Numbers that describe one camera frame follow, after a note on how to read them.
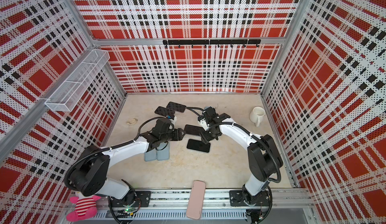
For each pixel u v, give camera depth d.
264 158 0.45
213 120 0.64
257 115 0.99
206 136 0.77
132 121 1.05
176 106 1.12
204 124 0.80
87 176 0.43
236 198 0.74
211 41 0.88
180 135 0.80
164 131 0.70
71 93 0.91
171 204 0.73
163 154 0.88
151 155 0.88
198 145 1.08
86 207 0.67
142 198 0.74
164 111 1.10
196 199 0.73
